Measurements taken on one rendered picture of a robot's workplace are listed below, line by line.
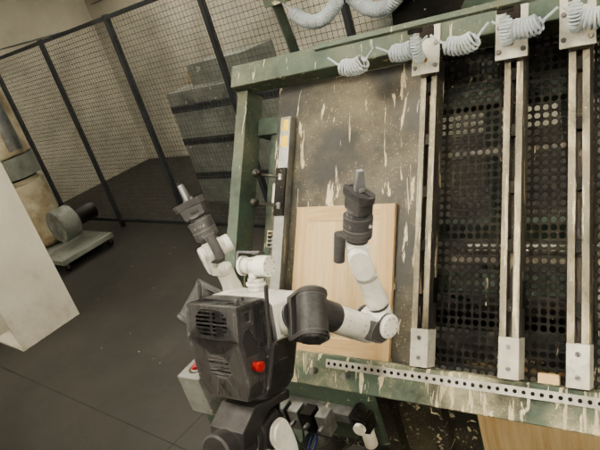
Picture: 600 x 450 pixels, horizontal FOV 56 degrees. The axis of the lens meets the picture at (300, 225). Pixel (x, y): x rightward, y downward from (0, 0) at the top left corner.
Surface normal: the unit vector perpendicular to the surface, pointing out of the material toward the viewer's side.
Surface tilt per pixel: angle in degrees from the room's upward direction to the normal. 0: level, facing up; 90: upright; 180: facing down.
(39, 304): 90
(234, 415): 22
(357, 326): 90
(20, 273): 90
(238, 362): 82
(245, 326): 90
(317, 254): 55
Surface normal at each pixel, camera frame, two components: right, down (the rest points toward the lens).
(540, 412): -0.57, -0.13
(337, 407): -0.28, -0.88
